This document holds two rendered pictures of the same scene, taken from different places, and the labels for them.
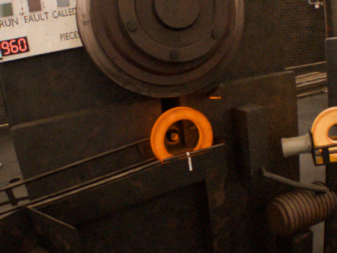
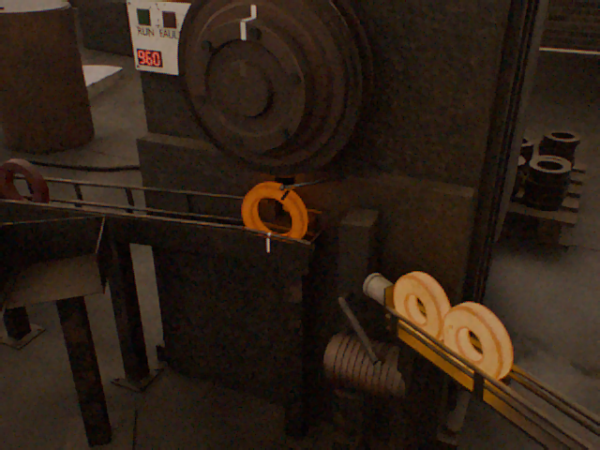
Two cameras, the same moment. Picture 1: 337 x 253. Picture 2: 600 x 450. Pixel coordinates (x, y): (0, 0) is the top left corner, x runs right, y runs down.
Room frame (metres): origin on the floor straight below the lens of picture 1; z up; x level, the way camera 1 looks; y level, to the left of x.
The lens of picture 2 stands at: (-0.10, -0.96, 1.47)
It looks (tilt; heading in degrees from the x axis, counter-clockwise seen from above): 28 degrees down; 40
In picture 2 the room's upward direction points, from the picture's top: straight up
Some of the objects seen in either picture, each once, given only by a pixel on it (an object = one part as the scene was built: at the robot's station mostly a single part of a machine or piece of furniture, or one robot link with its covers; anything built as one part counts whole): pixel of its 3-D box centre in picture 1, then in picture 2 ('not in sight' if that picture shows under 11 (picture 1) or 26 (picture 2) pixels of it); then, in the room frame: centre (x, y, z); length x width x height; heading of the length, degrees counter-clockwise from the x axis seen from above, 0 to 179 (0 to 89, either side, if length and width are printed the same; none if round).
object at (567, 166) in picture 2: not in sight; (466, 157); (2.85, 0.28, 0.22); 1.20 x 0.81 x 0.44; 103
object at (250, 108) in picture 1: (250, 141); (359, 256); (0.98, -0.26, 0.68); 0.11 x 0.08 x 0.24; 15
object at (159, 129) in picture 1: (182, 138); (274, 216); (0.91, -0.04, 0.75); 0.18 x 0.03 x 0.18; 104
